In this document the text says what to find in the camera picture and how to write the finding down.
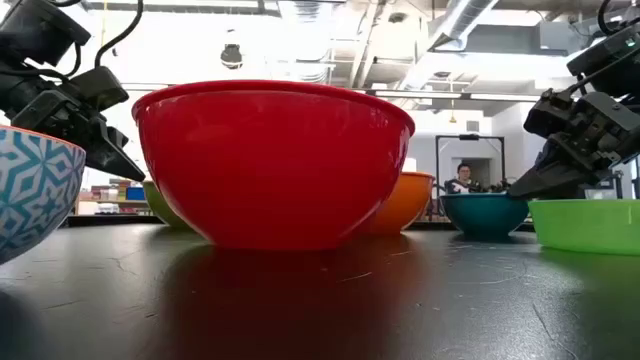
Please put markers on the black metal frame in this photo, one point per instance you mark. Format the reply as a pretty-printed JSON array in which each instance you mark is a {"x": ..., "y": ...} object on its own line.
[{"x": 438, "y": 160}]

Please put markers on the blue white patterned bowl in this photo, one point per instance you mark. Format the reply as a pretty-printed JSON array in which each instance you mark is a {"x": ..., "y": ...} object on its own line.
[{"x": 35, "y": 195}]

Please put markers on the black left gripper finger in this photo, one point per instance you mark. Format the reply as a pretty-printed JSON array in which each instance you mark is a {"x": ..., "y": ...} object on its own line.
[{"x": 117, "y": 162}]

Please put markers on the person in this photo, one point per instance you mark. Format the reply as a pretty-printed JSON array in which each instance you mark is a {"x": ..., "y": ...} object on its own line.
[{"x": 462, "y": 182}]

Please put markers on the yellow hanging ceiling fixture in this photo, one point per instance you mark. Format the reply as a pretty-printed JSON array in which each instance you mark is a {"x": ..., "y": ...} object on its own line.
[{"x": 452, "y": 119}]

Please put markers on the blue storage bin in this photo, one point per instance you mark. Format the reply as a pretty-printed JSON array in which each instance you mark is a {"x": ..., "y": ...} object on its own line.
[{"x": 135, "y": 193}]

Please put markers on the large red plastic bowl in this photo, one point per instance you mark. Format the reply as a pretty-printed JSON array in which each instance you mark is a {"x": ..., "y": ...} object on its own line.
[{"x": 270, "y": 170}]

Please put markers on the olive green bowl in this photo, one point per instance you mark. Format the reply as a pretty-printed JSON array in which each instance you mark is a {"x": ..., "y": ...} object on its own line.
[{"x": 159, "y": 207}]

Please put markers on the white panel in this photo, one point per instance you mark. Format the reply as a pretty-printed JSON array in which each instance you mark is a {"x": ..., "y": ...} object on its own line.
[{"x": 409, "y": 165}]

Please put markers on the shelf with boxes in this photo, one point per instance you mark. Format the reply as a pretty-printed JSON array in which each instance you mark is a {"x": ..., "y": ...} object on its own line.
[{"x": 107, "y": 197}]

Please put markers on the long ceiling light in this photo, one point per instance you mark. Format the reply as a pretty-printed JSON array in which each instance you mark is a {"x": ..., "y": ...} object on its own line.
[
  {"x": 417, "y": 94},
  {"x": 505, "y": 97}
]

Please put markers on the orange bowl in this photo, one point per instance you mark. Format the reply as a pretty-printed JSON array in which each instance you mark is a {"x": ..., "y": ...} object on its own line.
[{"x": 407, "y": 200}]

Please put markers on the silver ceiling duct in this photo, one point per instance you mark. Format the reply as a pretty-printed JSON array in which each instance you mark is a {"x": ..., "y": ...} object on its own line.
[{"x": 457, "y": 22}]

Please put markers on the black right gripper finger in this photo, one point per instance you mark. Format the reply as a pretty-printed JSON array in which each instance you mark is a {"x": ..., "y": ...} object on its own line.
[
  {"x": 555, "y": 182},
  {"x": 555, "y": 157}
]

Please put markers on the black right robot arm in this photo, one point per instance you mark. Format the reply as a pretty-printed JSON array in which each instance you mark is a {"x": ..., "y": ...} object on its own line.
[{"x": 612, "y": 60}]

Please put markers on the dome ceiling camera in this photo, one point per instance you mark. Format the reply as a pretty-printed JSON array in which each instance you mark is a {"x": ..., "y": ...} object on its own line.
[{"x": 231, "y": 56}]

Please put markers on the bright green plastic bowl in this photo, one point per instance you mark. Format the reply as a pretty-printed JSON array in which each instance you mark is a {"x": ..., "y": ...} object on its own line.
[{"x": 585, "y": 225}]

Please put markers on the teal bowl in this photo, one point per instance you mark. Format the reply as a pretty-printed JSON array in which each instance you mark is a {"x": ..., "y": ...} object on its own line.
[{"x": 482, "y": 215}]

